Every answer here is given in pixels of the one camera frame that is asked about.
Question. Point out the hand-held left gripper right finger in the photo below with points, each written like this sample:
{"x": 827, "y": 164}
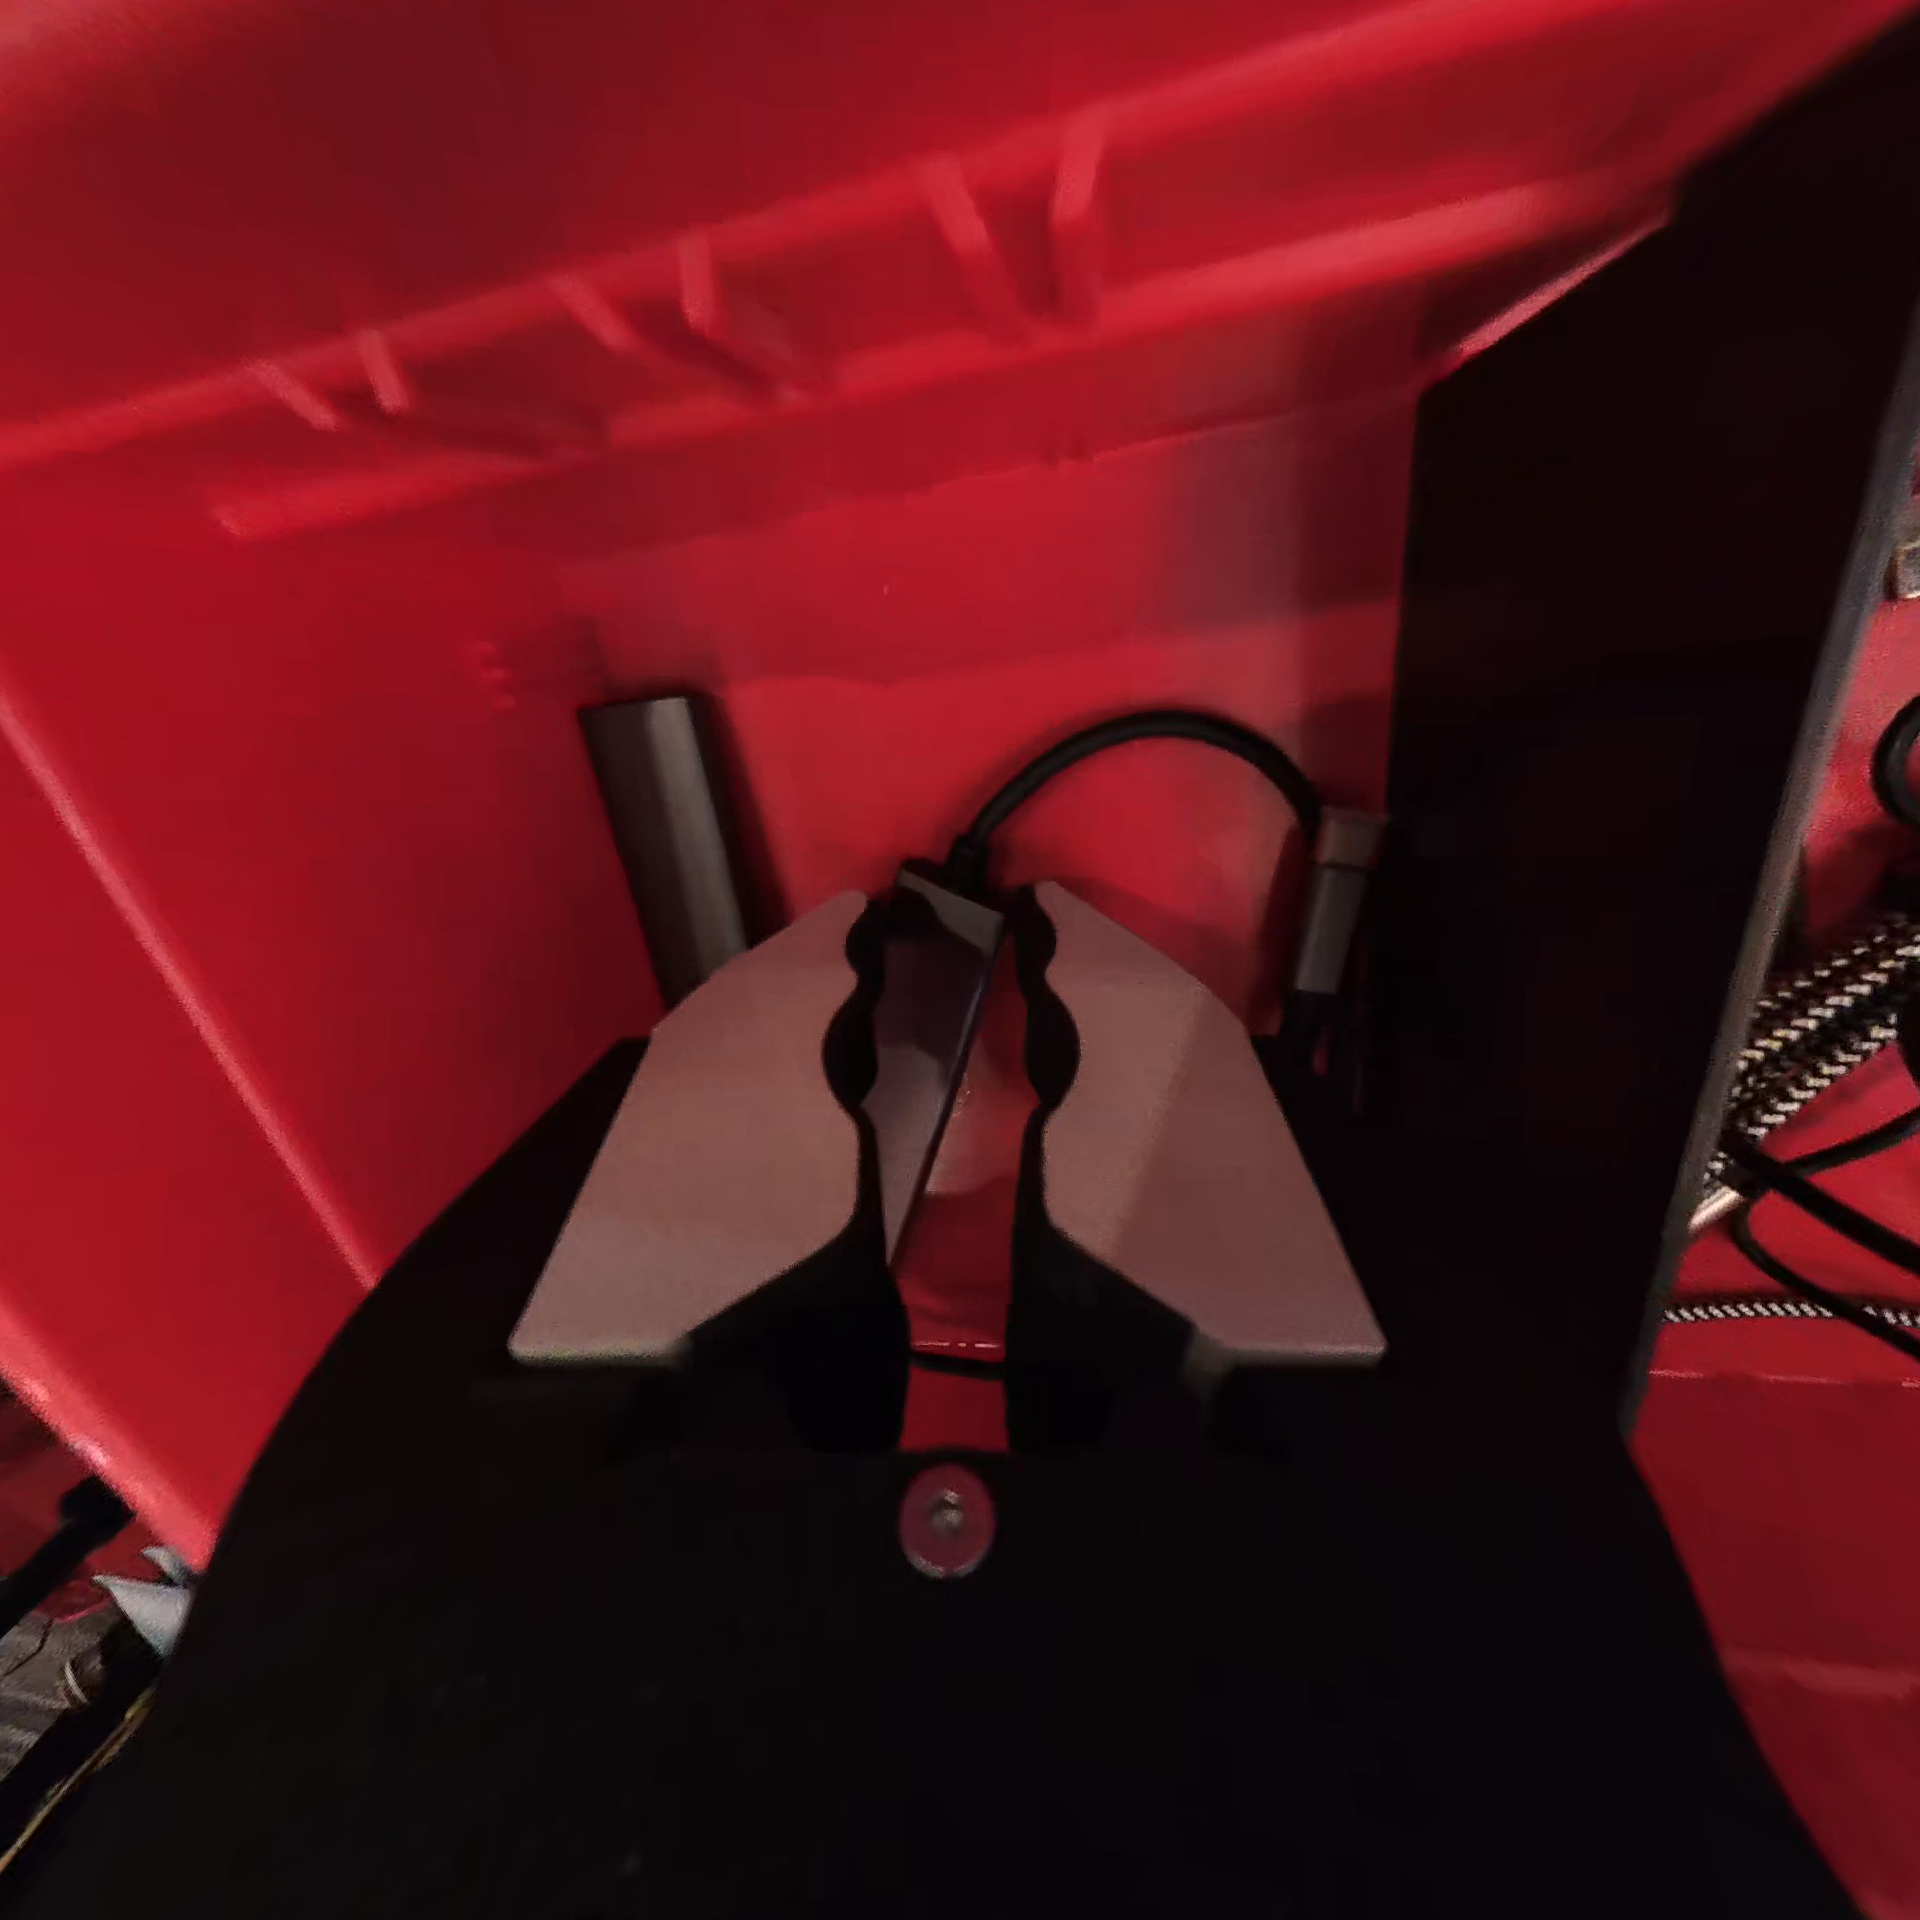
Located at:
{"x": 1202, "y": 1201}

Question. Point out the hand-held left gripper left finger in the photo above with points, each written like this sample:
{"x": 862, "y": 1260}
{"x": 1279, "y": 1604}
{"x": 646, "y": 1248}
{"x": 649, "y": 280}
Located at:
{"x": 684, "y": 1201}

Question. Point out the red plastic bin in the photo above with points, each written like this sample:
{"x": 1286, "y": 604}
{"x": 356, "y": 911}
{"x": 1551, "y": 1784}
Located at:
{"x": 363, "y": 601}

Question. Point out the black divider in red bin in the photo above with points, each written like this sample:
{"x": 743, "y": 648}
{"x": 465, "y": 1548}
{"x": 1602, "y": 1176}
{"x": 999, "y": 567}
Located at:
{"x": 1591, "y": 750}

